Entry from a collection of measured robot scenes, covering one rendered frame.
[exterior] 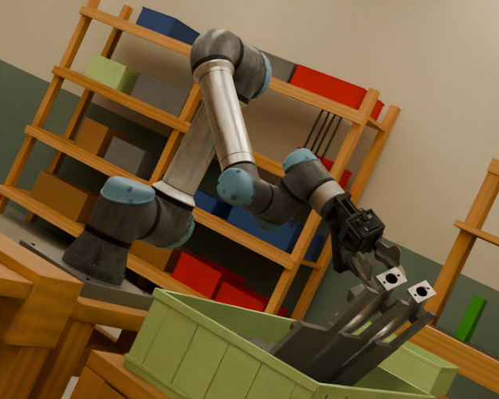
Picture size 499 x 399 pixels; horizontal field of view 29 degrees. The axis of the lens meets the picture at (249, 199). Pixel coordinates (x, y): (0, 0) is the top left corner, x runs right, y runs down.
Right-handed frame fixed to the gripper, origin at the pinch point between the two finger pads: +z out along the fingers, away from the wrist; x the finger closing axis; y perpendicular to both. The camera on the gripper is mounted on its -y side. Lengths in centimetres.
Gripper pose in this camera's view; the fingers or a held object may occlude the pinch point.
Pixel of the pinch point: (388, 282)
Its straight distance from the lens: 199.9
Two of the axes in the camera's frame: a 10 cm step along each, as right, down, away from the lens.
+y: 1.7, -6.1, -7.7
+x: 8.2, -3.4, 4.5
